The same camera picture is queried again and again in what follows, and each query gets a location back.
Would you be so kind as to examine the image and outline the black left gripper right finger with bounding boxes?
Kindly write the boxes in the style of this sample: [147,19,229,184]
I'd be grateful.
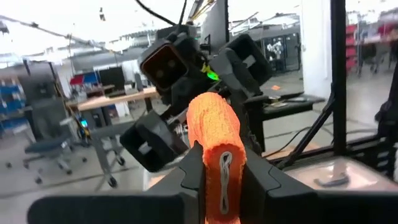
[239,146,318,224]

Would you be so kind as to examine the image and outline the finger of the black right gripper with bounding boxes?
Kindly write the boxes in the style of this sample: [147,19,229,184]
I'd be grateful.
[169,108,189,138]
[210,49,264,98]

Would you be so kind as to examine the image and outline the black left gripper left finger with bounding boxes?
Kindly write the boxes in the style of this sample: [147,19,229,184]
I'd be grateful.
[148,142,206,224]

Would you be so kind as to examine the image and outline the orange elastic bandage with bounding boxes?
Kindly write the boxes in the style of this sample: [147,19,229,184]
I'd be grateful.
[185,91,248,224]

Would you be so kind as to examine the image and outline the black cabinet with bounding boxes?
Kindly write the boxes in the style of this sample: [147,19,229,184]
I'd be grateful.
[262,32,301,74]

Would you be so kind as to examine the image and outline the black table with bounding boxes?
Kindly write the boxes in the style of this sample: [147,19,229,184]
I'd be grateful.
[244,92,326,153]

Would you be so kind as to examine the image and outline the wooden table grey legs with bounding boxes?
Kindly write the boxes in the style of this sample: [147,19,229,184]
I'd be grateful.
[65,86,161,190]

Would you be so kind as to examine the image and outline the black monitor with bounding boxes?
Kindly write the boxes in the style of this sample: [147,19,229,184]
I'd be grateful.
[98,67,126,91]

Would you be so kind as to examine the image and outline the white square pillar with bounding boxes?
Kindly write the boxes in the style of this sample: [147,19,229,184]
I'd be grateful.
[300,0,336,100]

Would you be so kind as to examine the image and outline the dark office chair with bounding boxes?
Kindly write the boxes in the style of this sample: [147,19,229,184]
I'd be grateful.
[5,132,90,185]

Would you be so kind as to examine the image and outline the red shelf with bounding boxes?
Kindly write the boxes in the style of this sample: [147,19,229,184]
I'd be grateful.
[345,24,358,74]

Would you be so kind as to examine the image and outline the blue storage bins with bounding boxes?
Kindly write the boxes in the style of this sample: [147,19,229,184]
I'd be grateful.
[0,77,34,139]

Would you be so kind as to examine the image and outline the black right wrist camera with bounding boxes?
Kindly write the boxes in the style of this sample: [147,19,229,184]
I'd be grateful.
[139,39,194,94]

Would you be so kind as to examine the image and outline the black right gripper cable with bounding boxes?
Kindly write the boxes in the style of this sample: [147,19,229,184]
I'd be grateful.
[135,0,178,27]

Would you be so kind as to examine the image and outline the clear lid with grey handle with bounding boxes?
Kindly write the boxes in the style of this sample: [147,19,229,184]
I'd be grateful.
[283,155,398,192]

